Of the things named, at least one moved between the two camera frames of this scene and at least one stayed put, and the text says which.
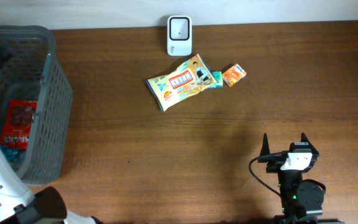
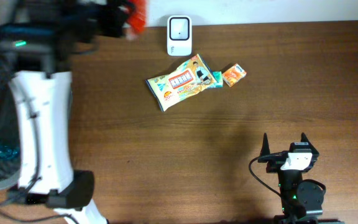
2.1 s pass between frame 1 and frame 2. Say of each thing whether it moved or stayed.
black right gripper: stayed
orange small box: stayed
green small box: stayed
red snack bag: moved
